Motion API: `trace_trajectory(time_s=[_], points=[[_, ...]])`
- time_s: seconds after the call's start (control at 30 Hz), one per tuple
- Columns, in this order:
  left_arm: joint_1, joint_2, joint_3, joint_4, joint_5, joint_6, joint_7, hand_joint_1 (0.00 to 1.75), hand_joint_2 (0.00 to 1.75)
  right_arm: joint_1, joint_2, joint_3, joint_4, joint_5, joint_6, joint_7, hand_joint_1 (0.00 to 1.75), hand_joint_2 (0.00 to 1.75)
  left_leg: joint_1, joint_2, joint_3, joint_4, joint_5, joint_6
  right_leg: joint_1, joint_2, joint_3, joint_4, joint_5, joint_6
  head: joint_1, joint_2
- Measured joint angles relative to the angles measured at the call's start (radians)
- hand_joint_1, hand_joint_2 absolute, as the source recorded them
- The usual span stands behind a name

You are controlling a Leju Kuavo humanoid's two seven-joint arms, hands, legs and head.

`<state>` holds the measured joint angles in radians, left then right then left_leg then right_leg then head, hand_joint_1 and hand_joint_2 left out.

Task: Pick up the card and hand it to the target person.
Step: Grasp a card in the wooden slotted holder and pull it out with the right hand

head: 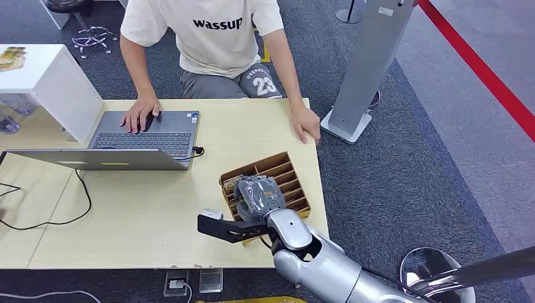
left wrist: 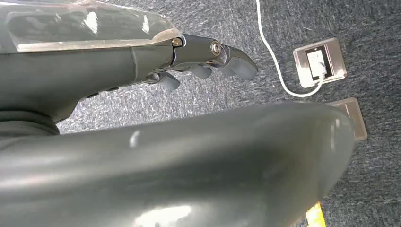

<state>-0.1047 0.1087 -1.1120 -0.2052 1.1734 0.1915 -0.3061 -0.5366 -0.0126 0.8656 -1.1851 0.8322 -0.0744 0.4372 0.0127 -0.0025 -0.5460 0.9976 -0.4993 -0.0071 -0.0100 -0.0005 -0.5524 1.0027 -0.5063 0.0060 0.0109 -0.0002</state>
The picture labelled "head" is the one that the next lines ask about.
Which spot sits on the grey kiosk pillar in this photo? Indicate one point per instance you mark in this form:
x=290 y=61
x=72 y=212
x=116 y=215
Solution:
x=368 y=62

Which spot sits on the person's left hand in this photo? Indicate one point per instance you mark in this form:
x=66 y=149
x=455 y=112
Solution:
x=305 y=121

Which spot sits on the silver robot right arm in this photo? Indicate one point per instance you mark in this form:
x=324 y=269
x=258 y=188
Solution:
x=326 y=267

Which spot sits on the chrome stanchion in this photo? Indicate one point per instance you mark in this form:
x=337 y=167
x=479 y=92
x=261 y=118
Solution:
x=480 y=272

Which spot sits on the person's left forearm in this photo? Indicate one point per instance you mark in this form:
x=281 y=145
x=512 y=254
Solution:
x=284 y=71

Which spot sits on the yellow printed brochure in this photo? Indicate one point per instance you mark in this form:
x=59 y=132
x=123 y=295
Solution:
x=11 y=58

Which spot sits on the grey laptop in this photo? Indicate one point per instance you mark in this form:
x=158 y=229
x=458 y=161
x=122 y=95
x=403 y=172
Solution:
x=142 y=140

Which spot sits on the person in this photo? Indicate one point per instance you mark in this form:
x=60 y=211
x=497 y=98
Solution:
x=217 y=46

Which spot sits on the card stack in organizer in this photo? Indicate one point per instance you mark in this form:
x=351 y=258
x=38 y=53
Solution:
x=232 y=184

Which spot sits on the wooden slotted card organizer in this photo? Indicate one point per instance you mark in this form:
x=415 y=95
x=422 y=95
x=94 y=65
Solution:
x=288 y=175

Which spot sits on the red barrier strip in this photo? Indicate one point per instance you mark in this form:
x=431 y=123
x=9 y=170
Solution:
x=480 y=69

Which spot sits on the white cabinet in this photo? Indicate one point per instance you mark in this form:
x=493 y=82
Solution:
x=62 y=88

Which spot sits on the closed floor socket cover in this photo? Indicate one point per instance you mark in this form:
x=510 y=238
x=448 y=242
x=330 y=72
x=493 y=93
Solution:
x=211 y=280

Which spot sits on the yellow object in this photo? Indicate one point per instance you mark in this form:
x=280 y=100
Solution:
x=259 y=300

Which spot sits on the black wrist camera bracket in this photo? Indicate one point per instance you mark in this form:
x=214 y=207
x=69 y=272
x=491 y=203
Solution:
x=225 y=230

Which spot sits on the person's right forearm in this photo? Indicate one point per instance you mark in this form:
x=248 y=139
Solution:
x=138 y=71

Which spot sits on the dark round base with red rim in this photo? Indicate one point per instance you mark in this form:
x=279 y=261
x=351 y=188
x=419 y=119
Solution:
x=375 y=99

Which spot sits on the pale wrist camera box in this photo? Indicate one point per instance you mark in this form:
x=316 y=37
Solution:
x=212 y=214

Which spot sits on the open floor socket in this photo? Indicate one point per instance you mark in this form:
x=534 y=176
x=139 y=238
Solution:
x=175 y=278

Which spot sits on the black stool with chrome base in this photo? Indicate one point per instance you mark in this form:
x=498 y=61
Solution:
x=90 y=37

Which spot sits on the yellow floor tape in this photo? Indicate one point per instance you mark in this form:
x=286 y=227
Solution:
x=265 y=52

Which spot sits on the person's right hand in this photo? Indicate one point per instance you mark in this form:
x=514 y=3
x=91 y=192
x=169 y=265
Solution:
x=140 y=113

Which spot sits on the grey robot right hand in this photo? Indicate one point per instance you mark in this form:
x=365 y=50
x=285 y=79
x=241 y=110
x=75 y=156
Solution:
x=259 y=198

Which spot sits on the grey stanchion with round base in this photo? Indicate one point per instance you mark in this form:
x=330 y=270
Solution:
x=349 y=14

